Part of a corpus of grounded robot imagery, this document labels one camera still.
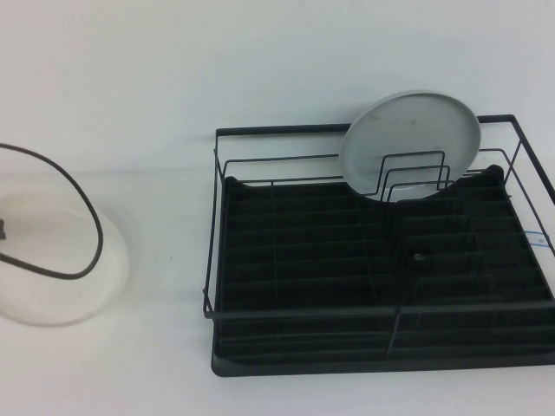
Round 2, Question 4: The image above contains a white round plate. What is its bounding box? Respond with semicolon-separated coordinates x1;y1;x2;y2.
0;181;130;327

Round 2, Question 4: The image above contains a thick black camera cable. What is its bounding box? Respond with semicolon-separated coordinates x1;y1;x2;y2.
0;142;103;281

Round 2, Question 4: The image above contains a black wire dish rack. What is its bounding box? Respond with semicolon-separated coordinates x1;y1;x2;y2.
201;114;555;354

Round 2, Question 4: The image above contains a grey round plate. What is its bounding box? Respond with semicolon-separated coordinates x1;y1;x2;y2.
338;89;481;203

